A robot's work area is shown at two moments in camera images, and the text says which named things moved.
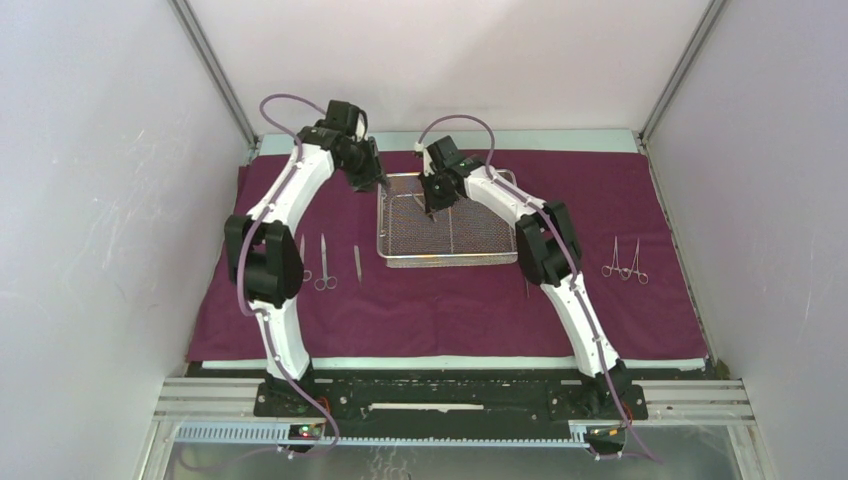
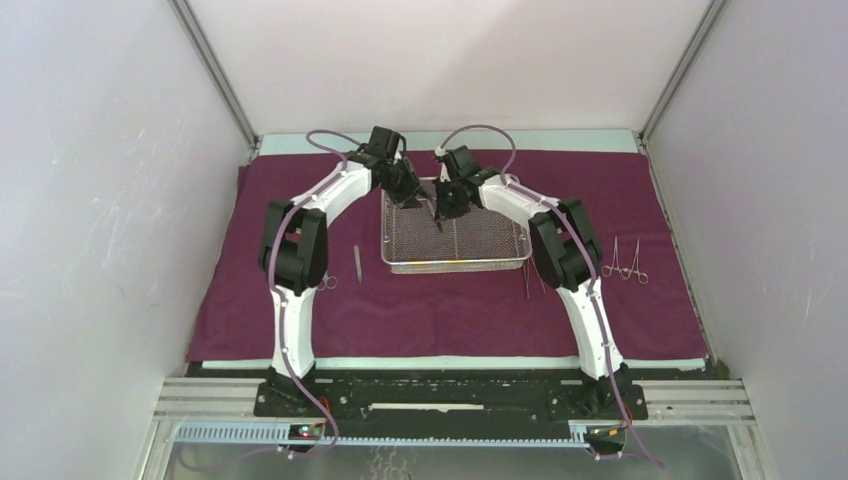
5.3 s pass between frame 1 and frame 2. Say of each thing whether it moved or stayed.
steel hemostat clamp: stayed
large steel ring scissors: stayed
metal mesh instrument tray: stayed
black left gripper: moved
